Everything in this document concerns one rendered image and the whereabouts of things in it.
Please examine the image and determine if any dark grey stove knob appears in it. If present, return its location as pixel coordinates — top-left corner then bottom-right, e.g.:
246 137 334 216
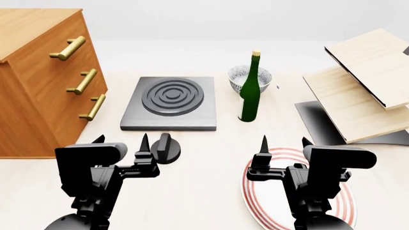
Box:
150 132 182 165

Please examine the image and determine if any white plate with red rings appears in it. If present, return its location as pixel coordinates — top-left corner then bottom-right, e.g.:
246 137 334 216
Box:
239 147 357 230

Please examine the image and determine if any green glass wine bottle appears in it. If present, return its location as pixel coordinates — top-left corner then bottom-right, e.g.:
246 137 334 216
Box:
236 49 263 123

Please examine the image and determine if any light wooden two-tier shelf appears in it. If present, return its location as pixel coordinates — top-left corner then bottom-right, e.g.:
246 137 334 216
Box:
293 27 409 146

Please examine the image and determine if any wooden drawer cabinet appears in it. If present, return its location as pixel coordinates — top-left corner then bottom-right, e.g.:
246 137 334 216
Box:
0 8 109 160

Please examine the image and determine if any patterned white bowl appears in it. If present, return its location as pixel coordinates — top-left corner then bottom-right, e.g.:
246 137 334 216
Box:
227 64 274 95

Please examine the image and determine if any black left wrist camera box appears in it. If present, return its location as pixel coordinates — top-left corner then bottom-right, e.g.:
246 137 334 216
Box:
54 142 129 197

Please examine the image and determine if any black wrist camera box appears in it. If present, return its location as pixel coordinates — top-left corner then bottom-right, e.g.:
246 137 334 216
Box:
302 144 378 200
54 142 129 197

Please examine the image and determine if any long brass drawer handle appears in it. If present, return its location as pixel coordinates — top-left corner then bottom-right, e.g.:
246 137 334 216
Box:
78 93 107 122
66 68 98 96
49 35 87 61

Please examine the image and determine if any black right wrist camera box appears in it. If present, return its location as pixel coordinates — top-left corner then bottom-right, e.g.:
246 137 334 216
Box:
302 144 378 200

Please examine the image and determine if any grey stove with ring burner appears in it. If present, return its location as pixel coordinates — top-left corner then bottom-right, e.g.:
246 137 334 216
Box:
120 76 219 132

